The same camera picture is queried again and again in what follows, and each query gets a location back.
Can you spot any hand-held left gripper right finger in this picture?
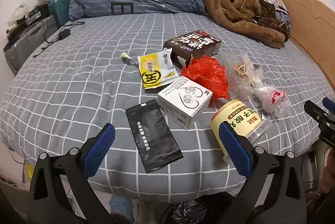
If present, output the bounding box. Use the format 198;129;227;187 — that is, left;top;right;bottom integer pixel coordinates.
218;122;307;224

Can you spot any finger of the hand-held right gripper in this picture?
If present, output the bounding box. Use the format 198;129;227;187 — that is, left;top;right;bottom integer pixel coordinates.
304;100;335;147
322;97;335;113

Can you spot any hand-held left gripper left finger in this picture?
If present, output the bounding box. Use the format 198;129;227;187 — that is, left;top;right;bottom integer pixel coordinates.
27;123;116;224

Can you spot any yellow label plastic jar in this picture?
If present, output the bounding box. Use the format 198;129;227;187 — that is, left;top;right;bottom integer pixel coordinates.
210;99;271;162

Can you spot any clear red printed plastic bag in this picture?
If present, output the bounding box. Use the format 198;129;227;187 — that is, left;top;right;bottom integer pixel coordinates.
253;84;294;120

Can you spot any black sachet packet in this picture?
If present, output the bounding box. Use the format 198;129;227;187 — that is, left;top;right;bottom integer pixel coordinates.
125;99;183;173

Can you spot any white earphone box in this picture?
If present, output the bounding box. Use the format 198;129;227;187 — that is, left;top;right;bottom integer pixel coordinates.
157;76;213;130

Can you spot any round black waste bin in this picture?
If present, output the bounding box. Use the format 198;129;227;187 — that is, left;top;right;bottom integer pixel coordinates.
160;191;236;224

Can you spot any beige twine tag bundle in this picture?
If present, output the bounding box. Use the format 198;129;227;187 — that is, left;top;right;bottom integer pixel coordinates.
234;62;263;88

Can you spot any yellow snack packet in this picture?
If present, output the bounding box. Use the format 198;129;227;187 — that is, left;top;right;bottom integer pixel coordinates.
137;48;180;90

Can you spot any small wrapper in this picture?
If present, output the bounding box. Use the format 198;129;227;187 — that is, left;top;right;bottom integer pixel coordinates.
120;52;139;65

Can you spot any brown snack box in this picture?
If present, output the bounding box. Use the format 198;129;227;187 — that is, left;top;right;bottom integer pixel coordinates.
164;30;222;68

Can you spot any blue shoe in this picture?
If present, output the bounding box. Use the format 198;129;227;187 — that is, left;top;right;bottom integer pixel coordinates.
108;195;135;224

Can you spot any yellow bag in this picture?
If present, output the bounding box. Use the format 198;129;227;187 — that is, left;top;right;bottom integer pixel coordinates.
23;163;34;184

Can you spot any wooden headboard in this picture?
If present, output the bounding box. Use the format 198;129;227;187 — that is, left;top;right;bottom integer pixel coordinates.
280;0;335;78

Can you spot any black power adapter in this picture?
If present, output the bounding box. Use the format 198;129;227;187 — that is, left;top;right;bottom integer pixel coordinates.
58;28;71;40

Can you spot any grey suitcase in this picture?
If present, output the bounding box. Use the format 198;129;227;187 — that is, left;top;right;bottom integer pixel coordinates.
3;15;59;73

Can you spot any brown fleece blanket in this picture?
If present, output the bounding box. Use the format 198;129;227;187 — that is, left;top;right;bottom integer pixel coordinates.
194;0;291;49

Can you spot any black flat device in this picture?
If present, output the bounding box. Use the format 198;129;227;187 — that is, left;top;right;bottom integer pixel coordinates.
29;6;50;20

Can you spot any white round object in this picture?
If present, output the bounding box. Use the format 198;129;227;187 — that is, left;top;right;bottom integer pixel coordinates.
8;4;30;28

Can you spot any black charger with cable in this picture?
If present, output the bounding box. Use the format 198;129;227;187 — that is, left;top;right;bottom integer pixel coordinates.
33;21;81;58

